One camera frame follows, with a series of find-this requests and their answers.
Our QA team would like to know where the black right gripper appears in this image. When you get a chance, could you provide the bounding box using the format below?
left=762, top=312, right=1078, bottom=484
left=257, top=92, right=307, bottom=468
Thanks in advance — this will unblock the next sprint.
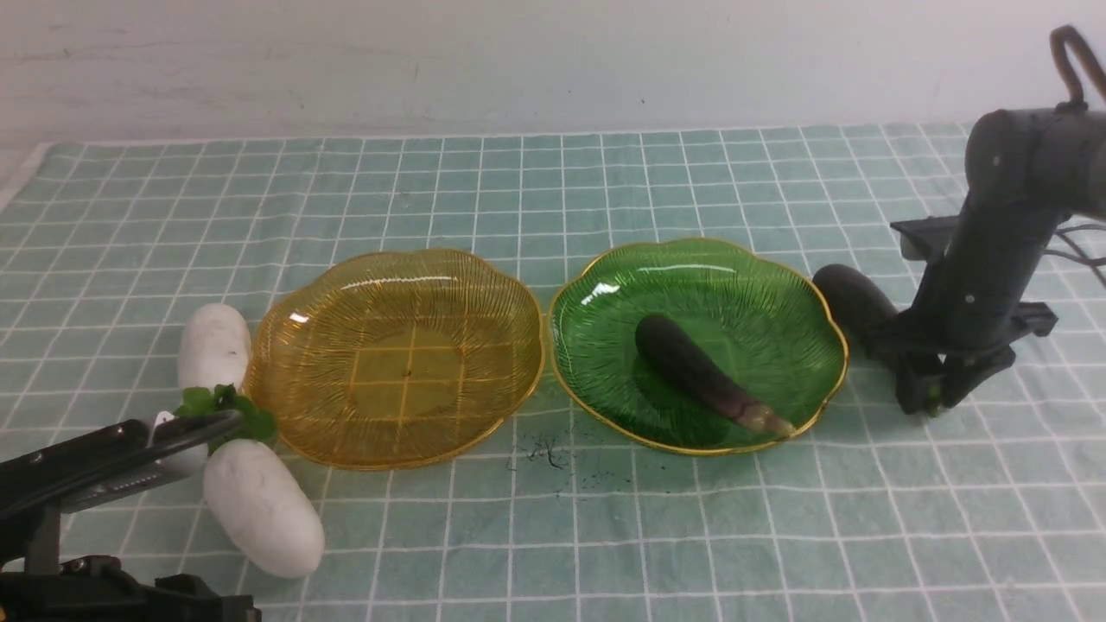
left=868, top=216, right=1060, bottom=415

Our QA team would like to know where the purple eggplant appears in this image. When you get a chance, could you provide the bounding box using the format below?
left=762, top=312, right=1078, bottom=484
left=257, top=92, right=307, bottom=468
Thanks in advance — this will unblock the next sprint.
left=813, top=263, right=924, bottom=379
left=633, top=314, right=797, bottom=440

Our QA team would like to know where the white radish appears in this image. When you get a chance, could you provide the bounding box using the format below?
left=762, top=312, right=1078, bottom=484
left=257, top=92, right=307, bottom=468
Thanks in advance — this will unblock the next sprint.
left=177, top=303, right=251, bottom=390
left=174, top=384, right=325, bottom=579

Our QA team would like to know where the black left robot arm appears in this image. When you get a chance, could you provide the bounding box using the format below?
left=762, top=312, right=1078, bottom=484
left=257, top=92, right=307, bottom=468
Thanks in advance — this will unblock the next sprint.
left=1, top=410, right=264, bottom=621

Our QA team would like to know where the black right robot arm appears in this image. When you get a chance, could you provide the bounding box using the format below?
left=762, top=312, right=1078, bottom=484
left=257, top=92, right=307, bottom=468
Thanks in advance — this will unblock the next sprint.
left=868, top=104, right=1105, bottom=415

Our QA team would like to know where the green plastic plate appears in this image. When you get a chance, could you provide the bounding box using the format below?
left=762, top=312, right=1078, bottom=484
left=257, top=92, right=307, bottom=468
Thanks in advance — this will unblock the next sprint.
left=549, top=238, right=851, bottom=456

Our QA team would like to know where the amber plastic plate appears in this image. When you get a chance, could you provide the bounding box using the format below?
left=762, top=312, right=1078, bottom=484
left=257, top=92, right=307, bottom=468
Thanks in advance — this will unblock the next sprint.
left=242, top=248, right=546, bottom=470

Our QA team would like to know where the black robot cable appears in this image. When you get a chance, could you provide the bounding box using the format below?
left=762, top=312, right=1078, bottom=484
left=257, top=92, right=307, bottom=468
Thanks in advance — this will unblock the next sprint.
left=1048, top=25, right=1106, bottom=108

